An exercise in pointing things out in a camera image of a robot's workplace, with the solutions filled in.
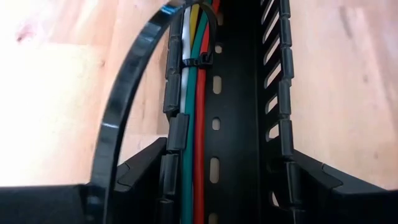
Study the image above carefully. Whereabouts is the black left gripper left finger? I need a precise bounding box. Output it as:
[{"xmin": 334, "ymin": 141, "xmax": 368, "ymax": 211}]
[{"xmin": 0, "ymin": 136, "xmax": 169, "ymax": 224}]

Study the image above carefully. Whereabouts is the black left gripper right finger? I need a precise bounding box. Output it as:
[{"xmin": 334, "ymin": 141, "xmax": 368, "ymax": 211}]
[{"xmin": 293, "ymin": 148, "xmax": 398, "ymax": 224}]

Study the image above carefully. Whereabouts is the black zip tie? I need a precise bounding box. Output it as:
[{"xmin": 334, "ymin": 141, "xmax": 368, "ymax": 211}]
[{"xmin": 89, "ymin": 0, "xmax": 218, "ymax": 224}]

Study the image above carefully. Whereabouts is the bundle of coloured cables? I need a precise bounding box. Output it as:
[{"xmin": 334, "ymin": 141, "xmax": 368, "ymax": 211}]
[
  {"xmin": 192, "ymin": 0, "xmax": 222, "ymax": 224},
  {"xmin": 190, "ymin": 2, "xmax": 201, "ymax": 48}
]

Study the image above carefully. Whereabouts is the black slotted cable duct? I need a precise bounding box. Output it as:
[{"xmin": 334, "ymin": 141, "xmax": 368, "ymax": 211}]
[{"xmin": 157, "ymin": 0, "xmax": 305, "ymax": 224}]

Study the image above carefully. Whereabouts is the bundle of coloured wires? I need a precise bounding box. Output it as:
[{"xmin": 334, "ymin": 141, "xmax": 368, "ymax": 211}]
[{"xmin": 179, "ymin": 4, "xmax": 193, "ymax": 114}]

